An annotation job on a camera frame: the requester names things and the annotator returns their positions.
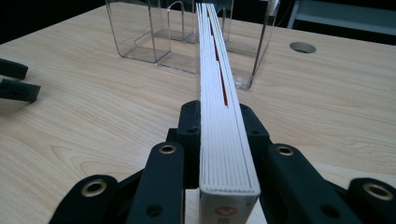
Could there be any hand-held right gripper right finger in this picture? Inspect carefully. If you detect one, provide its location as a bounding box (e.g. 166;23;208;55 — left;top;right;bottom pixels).
238;103;273;189

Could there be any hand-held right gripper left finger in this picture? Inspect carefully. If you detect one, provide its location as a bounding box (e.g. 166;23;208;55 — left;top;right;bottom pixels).
165;99;202;190

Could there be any white board book green leaf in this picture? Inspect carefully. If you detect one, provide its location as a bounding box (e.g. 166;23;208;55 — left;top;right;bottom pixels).
194;2;262;224

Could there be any clear acrylic divided organizer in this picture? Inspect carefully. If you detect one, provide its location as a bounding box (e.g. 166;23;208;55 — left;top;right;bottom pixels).
105;0;280;91

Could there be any round table grommet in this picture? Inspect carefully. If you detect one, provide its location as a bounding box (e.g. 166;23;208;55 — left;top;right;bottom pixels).
289;41;318;55

